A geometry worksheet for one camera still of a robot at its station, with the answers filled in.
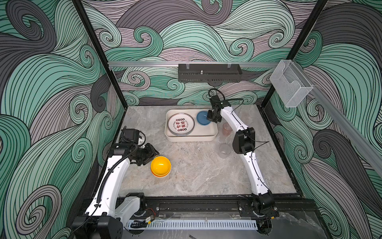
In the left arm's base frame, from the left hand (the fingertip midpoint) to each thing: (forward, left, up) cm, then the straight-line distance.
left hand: (157, 153), depth 75 cm
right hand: (+35, -33, -12) cm, 49 cm away
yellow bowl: (-2, -1, -11) cm, 12 cm away
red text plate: (+31, -11, -14) cm, 36 cm away
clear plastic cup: (+10, -40, -14) cm, 44 cm away
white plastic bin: (+26, -31, -18) cm, 44 cm away
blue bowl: (+36, -26, -12) cm, 46 cm away
